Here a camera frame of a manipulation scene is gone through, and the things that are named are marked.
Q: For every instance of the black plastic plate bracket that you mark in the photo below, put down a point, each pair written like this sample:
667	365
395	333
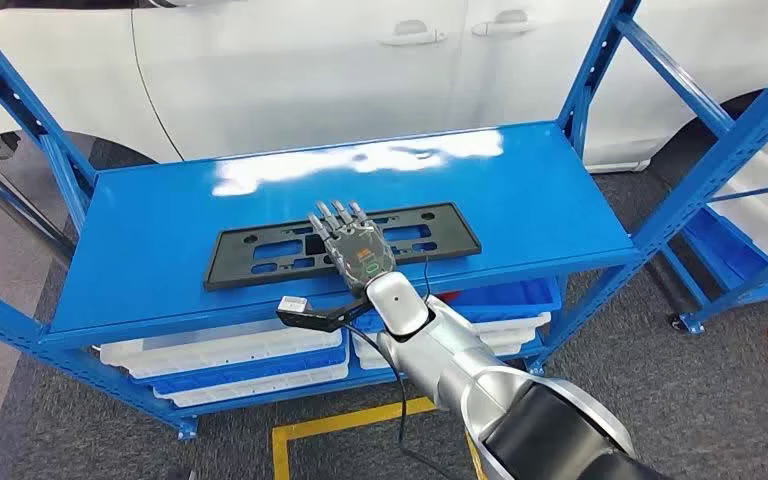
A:
258	272

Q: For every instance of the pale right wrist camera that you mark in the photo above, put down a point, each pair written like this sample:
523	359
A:
304	316

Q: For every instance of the white plastic bin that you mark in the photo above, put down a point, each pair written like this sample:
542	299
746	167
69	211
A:
225	344
258	391

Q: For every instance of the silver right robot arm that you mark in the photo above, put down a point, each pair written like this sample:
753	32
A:
477	378

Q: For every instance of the blue metal shelf rack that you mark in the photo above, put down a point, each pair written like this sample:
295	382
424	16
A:
159	252
722	252

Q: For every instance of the white car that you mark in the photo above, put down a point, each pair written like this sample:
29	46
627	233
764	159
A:
291	79

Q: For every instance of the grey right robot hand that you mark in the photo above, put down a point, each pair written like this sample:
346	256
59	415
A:
357	252

